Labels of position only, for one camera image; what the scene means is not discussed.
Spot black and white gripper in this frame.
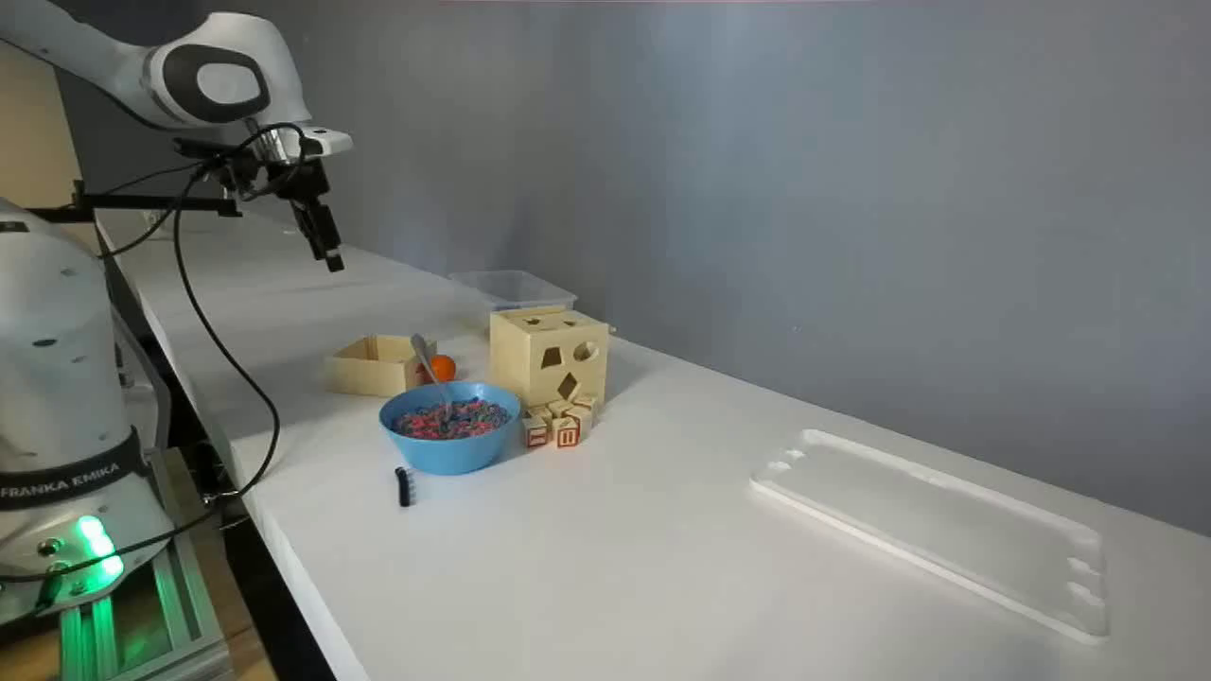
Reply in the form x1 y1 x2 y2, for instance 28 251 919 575
266 120 354 278

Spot robot base stand green light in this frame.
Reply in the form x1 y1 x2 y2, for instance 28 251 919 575
0 473 237 681

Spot small open wooden box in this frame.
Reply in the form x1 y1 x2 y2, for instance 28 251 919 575
325 329 431 402

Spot grey stick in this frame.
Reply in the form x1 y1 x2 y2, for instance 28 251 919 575
409 329 443 390

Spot colourful beads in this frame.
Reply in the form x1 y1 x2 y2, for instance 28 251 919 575
393 392 513 442

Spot blue plastic bowl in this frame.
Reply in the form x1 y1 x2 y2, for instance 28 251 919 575
374 380 527 479

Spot wooden shape sorter cube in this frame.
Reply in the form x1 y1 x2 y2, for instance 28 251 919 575
483 303 615 413

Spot clear acrylic tray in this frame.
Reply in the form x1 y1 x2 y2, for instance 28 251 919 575
744 429 1112 645

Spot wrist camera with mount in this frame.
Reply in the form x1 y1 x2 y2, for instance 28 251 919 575
221 130 310 196

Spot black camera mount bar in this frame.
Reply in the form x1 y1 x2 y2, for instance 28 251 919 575
28 178 246 227

